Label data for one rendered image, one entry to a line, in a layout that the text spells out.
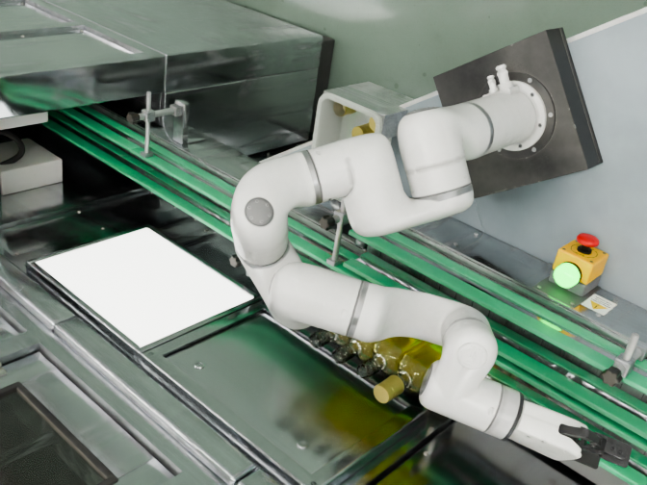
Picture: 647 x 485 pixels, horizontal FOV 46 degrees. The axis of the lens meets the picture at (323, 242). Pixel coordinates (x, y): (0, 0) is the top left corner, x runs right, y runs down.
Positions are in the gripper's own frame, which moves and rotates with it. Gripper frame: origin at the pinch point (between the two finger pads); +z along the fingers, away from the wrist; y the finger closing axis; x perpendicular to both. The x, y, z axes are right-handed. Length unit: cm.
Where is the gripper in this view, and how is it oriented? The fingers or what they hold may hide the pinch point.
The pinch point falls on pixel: (608, 456)
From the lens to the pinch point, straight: 123.2
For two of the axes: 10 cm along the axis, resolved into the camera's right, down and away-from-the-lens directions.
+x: 3.7, -8.7, 3.2
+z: 9.2, 3.8, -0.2
